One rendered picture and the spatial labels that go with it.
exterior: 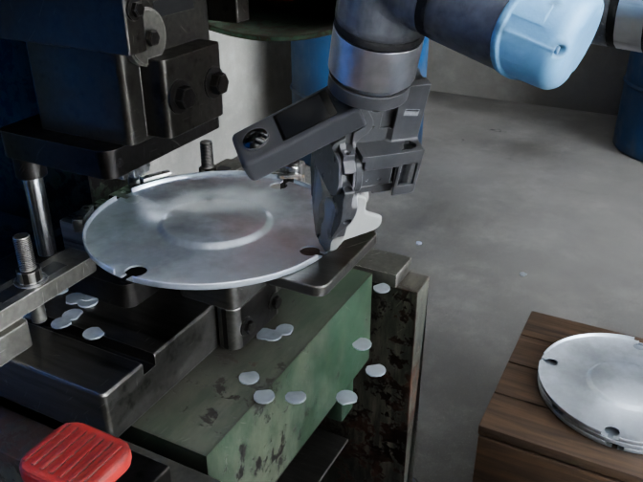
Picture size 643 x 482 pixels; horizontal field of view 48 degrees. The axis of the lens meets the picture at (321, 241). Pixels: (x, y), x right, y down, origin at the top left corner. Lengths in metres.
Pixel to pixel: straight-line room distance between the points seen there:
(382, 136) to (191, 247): 0.24
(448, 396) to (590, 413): 0.62
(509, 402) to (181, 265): 0.70
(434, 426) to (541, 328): 0.40
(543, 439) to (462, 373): 0.70
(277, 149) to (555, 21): 0.25
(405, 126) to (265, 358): 0.32
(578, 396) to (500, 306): 0.93
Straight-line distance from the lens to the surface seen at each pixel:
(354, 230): 0.72
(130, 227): 0.83
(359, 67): 0.58
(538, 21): 0.50
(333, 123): 0.62
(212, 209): 0.84
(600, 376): 1.32
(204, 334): 0.82
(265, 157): 0.62
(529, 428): 1.22
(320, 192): 0.71
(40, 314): 0.83
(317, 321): 0.89
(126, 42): 0.68
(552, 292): 2.28
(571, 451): 1.20
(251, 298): 0.82
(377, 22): 0.56
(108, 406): 0.72
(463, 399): 1.80
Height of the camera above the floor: 1.14
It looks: 28 degrees down
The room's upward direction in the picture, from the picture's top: straight up
